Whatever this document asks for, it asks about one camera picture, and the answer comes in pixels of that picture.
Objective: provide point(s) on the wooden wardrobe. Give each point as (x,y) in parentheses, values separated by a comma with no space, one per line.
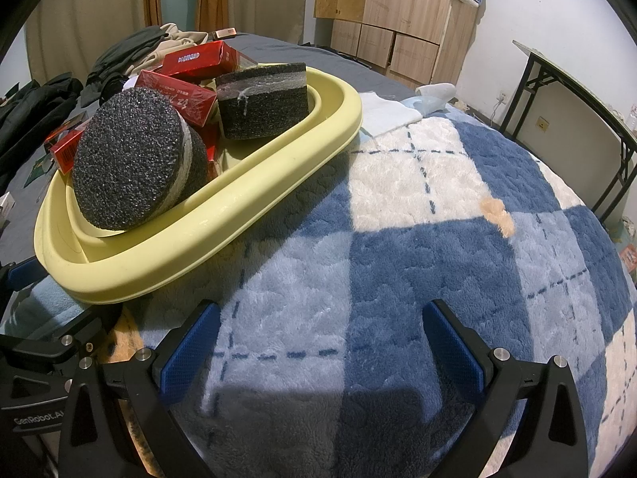
(398,10)

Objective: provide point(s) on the green card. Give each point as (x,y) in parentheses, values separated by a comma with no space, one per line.
(40,170)

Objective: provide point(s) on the dark green clothes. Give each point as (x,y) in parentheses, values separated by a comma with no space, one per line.
(124,55)

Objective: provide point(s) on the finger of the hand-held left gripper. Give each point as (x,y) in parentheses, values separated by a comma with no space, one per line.
(97,326)
(22,274)

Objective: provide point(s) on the clear glass bottle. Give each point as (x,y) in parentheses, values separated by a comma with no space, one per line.
(633,118)

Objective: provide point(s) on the beige curtain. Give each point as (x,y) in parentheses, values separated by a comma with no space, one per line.
(89,5)

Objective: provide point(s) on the black clothes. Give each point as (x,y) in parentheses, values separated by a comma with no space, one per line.
(30,109)

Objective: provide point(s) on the dark red cigarette box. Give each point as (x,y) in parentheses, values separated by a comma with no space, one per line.
(199,59)

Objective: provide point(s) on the black folding table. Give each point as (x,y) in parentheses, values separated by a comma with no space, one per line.
(572,72)

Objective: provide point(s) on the red cigarette box white script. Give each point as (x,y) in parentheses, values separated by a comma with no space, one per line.
(174,94)

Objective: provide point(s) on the small red white box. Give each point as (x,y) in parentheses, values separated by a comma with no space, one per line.
(225,33)

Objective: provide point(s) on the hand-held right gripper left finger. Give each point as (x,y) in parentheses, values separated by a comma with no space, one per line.
(189,353)

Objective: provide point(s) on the round black sponge disc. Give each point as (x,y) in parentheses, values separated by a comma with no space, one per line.
(263,109)
(129,159)

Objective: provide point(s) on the yellow plastic basin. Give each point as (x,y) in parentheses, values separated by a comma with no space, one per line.
(199,239)

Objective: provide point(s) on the beige wall socket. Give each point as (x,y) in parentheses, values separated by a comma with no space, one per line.
(541,123)

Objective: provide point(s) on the light blue cloth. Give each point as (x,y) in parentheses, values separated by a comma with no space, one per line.
(433,104)

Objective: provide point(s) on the beige cloth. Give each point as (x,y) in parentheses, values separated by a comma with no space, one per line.
(174,40)

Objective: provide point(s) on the white cloth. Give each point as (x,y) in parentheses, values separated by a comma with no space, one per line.
(388,109)

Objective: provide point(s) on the large red cigarette box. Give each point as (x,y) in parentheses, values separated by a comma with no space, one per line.
(211,147)

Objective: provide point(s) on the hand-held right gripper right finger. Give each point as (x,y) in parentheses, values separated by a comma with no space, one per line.
(453,353)

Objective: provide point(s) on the blue white plaid blanket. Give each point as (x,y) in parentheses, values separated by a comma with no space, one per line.
(398,269)

